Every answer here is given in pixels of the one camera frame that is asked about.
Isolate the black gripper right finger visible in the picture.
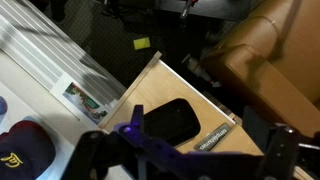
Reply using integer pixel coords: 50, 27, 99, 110
242, 105, 301, 180

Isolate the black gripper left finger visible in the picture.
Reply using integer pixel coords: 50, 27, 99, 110
61, 104, 148, 180

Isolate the light wooden nightstand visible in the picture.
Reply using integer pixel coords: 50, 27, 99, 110
176, 114, 316, 180

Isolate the wooden board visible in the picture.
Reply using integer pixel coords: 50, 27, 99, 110
97, 50, 236, 155

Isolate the photo card with white border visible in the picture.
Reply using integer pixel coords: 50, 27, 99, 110
49, 72, 113, 130

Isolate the yellow sticky note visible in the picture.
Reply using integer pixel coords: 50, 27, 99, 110
132, 36, 152, 51

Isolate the clear plastic bottle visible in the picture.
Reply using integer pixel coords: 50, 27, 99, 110
181, 53, 223, 89

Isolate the tan leather couch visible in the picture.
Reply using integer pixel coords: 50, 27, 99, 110
199, 0, 320, 138

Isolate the white window sill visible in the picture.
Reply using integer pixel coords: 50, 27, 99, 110
0, 49, 134, 180

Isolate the navy cap with yellow logo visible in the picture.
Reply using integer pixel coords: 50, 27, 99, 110
0, 120, 57, 180

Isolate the white slatted radiator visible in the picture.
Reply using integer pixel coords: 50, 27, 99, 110
0, 0, 128, 108

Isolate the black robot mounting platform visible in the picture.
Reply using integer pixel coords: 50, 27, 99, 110
99, 0, 262, 22

